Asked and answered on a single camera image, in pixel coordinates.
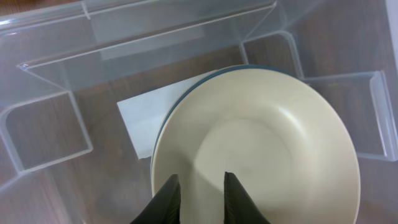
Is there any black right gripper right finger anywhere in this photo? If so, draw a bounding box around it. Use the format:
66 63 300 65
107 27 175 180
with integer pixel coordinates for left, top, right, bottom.
224 172 270 224

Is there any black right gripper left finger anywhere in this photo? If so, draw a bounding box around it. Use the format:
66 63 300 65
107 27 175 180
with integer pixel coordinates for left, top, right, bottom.
131 174 181 224

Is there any cream plastic bowl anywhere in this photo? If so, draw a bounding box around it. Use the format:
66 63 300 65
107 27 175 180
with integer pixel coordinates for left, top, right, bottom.
151 69 361 223

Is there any blue plastic bowl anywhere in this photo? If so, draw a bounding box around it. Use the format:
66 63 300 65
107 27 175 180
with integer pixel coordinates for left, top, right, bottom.
151 64 289 163

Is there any white paper label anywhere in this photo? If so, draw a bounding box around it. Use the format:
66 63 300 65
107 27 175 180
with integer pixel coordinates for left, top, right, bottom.
117 72 212 159

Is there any clear plastic storage bin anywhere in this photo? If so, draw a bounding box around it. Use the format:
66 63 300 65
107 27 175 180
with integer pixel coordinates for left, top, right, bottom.
1 1 397 223

